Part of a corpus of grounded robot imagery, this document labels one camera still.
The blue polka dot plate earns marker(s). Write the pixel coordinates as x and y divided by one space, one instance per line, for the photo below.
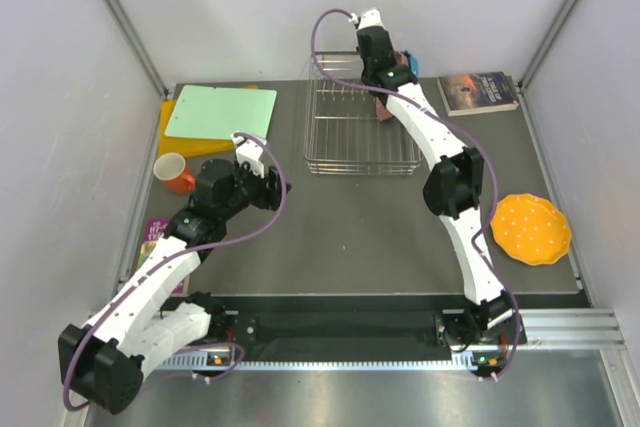
412 62

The perforated cable duct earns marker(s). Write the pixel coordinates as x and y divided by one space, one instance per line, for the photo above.
470 360

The orange mug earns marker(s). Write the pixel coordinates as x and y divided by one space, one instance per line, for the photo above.
172 170

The mint green cutting board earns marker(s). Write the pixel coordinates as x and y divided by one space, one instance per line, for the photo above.
216 113

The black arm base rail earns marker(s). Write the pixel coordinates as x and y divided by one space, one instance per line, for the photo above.
343 328

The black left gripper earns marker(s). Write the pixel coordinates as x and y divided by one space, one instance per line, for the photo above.
268 197

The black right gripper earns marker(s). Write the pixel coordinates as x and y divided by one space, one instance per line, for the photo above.
393 63

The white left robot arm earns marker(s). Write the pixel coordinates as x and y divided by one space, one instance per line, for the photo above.
108 359

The purple treehouse book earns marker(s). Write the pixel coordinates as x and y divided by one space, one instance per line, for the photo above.
153 231

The dark cover book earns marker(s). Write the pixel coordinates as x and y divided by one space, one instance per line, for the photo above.
479 93

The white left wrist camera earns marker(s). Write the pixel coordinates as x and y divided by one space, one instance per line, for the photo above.
249 152

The metal wire dish rack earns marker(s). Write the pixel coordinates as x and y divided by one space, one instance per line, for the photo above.
342 135

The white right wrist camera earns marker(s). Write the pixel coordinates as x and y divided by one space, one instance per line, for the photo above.
367 19

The orange polka dot plate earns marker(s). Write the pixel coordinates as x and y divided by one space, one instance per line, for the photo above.
531 230

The pink polka dot plate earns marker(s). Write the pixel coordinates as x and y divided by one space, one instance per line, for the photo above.
382 113

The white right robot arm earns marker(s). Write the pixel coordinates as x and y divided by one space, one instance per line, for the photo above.
453 188

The yellow cutting board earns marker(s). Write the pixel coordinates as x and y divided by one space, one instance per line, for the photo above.
186 147

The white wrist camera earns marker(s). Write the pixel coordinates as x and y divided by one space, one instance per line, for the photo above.
367 19
249 152

